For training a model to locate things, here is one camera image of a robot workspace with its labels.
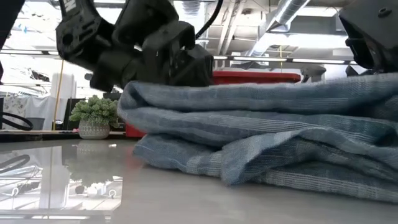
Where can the gray chair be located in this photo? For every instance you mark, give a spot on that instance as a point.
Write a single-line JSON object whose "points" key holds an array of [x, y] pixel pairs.
{"points": [[37, 124]]}

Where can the long ceiling light bar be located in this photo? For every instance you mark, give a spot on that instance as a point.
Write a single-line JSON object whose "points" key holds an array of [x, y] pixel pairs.
{"points": [[280, 59]]}

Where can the white standing column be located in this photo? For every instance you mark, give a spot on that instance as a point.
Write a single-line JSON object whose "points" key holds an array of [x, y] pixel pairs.
{"points": [[63, 85]]}

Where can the small black round fixture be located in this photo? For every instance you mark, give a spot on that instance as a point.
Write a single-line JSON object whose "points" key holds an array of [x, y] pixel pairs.
{"points": [[87, 76]]}

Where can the potted green artificial plant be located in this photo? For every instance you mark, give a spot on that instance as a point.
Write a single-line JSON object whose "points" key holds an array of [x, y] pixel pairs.
{"points": [[94, 115]]}

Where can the white draped cloth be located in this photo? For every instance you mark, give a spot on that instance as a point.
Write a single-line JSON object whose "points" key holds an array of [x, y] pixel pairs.
{"points": [[37, 109]]}

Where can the clear spray bottle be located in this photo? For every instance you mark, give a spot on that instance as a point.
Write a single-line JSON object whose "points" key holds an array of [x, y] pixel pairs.
{"points": [[312, 72]]}

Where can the silver spiral air duct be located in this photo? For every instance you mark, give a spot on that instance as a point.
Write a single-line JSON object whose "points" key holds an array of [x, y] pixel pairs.
{"points": [[280, 21]]}

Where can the red plastic laundry bin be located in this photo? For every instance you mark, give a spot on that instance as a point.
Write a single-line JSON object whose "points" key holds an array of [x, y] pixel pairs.
{"points": [[258, 77]]}

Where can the striped light blue shirt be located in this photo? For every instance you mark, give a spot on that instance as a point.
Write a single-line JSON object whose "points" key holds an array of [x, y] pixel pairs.
{"points": [[264, 130]]}

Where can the silver corrugated air duct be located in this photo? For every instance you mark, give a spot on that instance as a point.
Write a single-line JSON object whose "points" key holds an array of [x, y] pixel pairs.
{"points": [[191, 6]]}

